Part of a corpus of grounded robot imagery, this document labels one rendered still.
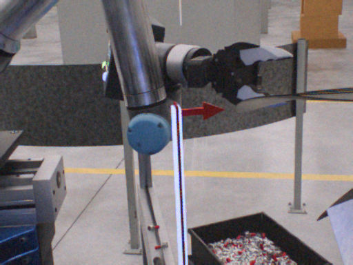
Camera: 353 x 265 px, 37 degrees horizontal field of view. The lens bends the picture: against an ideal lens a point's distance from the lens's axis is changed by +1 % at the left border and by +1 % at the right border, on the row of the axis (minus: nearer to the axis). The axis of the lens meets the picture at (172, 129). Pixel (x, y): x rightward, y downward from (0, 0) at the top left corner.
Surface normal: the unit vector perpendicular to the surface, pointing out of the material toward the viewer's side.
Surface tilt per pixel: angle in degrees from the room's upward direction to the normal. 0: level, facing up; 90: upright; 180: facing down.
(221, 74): 84
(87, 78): 90
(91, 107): 90
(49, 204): 90
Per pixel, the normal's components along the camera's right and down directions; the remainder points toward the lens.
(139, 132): -0.14, 0.30
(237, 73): 0.70, 0.18
